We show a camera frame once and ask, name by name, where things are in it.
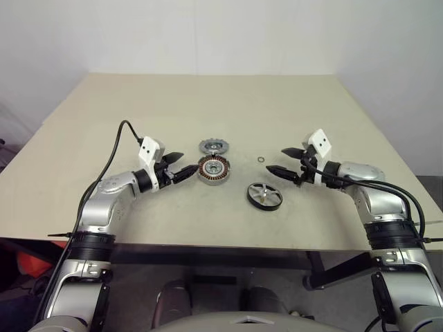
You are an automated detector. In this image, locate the dark rounded shape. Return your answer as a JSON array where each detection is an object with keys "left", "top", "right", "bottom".
[{"left": 154, "top": 279, "right": 193, "bottom": 326}]

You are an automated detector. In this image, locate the round silver metal lid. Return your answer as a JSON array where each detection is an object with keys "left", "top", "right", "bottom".
[{"left": 199, "top": 138, "right": 228, "bottom": 156}]

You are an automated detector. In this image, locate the black table leg frame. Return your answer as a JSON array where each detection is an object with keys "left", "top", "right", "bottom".
[{"left": 302, "top": 250, "right": 373, "bottom": 291}]

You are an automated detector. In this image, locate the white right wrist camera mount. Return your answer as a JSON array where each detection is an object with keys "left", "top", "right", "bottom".
[{"left": 301, "top": 128, "right": 334, "bottom": 187}]

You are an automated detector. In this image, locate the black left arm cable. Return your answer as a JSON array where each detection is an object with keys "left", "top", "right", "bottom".
[{"left": 34, "top": 120, "right": 143, "bottom": 322}]

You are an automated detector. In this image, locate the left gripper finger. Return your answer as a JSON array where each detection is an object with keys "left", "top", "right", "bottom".
[
  {"left": 162, "top": 151, "right": 184, "bottom": 166},
  {"left": 172, "top": 164, "right": 200, "bottom": 185}
]

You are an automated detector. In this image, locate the orange red fabric object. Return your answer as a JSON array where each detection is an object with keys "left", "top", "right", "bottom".
[{"left": 13, "top": 249, "right": 55, "bottom": 278}]

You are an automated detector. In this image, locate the motor stator with copper windings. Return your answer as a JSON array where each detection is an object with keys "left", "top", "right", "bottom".
[{"left": 197, "top": 155, "right": 232, "bottom": 187}]

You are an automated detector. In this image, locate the black spoked rotor ring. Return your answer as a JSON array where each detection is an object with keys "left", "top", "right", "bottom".
[{"left": 246, "top": 182, "right": 282, "bottom": 210}]

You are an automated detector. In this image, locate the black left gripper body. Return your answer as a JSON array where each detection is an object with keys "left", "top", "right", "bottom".
[{"left": 156, "top": 157, "right": 179, "bottom": 190}]

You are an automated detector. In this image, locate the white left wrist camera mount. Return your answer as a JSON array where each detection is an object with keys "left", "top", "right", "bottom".
[{"left": 137, "top": 136, "right": 168, "bottom": 192}]

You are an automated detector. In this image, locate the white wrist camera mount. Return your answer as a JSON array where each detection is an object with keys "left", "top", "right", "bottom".
[
  {"left": 137, "top": 136, "right": 168, "bottom": 192},
  {"left": 301, "top": 128, "right": 334, "bottom": 187}
]

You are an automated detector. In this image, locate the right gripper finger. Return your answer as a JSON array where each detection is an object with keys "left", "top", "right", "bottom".
[
  {"left": 264, "top": 165, "right": 302, "bottom": 183},
  {"left": 280, "top": 146, "right": 306, "bottom": 160}
]

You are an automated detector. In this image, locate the grey robot torso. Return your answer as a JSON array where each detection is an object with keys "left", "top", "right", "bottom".
[{"left": 147, "top": 310, "right": 307, "bottom": 332}]

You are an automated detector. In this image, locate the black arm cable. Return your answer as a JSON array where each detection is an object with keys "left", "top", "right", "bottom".
[
  {"left": 302, "top": 164, "right": 416, "bottom": 231},
  {"left": 34, "top": 120, "right": 143, "bottom": 322},
  {"left": 311, "top": 160, "right": 426, "bottom": 241}
]

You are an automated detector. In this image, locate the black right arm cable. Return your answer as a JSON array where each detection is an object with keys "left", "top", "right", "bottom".
[
  {"left": 311, "top": 160, "right": 426, "bottom": 241},
  {"left": 302, "top": 164, "right": 416, "bottom": 231}
]

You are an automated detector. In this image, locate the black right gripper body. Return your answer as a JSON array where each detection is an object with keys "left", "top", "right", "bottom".
[{"left": 295, "top": 145, "right": 322, "bottom": 187}]

